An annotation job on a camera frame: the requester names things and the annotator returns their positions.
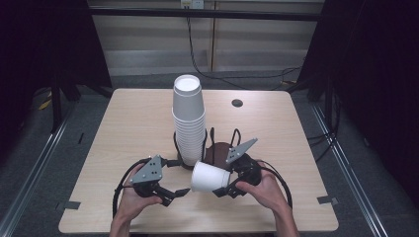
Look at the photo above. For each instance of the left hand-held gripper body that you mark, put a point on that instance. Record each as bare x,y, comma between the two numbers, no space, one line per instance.
150,173

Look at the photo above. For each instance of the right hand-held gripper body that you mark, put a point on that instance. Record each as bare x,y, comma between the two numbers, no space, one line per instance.
245,169

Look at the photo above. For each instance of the white disposable paper cup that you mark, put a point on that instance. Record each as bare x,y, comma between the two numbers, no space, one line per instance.
209,177

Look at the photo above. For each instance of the dark brown double cup rack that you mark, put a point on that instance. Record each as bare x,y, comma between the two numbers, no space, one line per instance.
219,153

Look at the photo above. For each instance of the stack of white cups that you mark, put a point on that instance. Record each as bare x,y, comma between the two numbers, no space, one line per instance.
189,131

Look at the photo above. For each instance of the person's right hand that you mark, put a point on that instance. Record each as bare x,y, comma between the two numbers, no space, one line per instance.
270,192

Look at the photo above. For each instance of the person's left hand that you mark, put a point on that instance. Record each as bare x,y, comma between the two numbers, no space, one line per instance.
131,202

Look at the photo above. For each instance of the black round table grommet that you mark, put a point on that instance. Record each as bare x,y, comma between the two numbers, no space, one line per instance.
237,103

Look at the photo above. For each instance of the small black tape strip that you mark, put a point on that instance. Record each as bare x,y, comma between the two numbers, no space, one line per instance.
81,138

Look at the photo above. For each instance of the grey tape piece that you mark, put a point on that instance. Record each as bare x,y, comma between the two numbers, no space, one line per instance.
327,200
68,205

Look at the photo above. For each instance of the black metal stand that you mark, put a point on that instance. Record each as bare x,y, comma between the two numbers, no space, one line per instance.
329,105
56,105

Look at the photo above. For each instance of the black horizontal metal bar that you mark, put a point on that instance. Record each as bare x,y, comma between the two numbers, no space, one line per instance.
204,14

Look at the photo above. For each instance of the black curtain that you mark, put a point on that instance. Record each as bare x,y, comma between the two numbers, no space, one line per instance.
39,42
378,82

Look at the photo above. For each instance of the metal floor rail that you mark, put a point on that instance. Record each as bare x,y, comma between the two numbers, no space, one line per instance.
352,184
29,187

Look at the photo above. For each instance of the white wall socket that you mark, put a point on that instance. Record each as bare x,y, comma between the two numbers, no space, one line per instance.
192,3

